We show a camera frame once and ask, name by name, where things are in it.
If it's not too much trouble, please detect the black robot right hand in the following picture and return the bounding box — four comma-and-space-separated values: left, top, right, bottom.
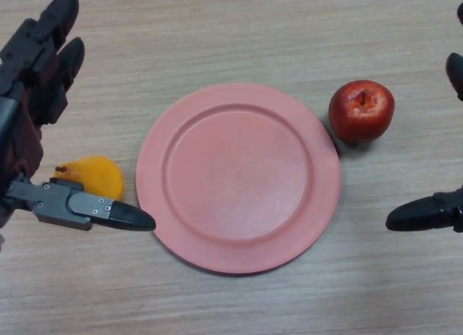
385, 1, 463, 234

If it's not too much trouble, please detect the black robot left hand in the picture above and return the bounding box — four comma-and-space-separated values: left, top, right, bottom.
0, 0, 157, 233

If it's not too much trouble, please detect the red apple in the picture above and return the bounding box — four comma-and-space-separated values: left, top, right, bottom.
328, 79, 396, 144

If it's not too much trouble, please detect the pink round plate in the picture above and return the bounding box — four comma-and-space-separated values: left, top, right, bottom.
135, 82, 342, 276

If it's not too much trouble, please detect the yellow pear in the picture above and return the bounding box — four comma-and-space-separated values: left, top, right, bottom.
50, 154, 125, 202

